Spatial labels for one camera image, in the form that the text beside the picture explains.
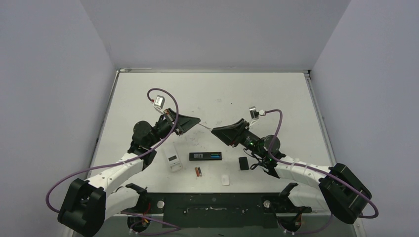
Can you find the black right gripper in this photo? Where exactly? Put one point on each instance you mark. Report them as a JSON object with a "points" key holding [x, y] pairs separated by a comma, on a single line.
{"points": [[240, 133]]}

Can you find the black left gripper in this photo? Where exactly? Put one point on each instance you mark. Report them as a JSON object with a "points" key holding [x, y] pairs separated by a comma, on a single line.
{"points": [[185, 123]]}

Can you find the black battery cover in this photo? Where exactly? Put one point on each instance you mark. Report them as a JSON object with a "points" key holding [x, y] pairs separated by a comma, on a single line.
{"points": [[243, 163]]}

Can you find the white red remote control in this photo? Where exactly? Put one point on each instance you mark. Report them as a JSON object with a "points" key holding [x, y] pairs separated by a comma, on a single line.
{"points": [[172, 158]]}

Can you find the black bar tool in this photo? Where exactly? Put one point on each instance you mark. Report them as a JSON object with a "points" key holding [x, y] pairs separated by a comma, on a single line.
{"points": [[201, 156]]}

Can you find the white battery cover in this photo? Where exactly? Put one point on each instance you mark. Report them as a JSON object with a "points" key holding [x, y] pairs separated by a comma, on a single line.
{"points": [[225, 180]]}

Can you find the red AAA battery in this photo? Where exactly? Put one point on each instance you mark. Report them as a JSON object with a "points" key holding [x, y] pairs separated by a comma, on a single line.
{"points": [[197, 172]]}

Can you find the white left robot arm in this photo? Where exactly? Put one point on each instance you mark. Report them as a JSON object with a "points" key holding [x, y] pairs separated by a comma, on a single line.
{"points": [[89, 203]]}

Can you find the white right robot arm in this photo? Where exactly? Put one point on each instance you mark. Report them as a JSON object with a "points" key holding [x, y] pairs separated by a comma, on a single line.
{"points": [[343, 193]]}

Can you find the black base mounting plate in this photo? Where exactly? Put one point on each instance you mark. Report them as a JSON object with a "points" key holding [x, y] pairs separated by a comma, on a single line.
{"points": [[220, 210]]}

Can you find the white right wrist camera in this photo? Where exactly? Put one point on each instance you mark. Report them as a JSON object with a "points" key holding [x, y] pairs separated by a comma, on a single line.
{"points": [[255, 115]]}

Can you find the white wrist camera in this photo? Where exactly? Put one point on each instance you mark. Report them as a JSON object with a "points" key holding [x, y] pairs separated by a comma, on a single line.
{"points": [[158, 104], [255, 115]]}

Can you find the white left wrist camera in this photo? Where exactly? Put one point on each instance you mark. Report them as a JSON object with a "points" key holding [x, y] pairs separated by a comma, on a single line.
{"points": [[158, 104]]}

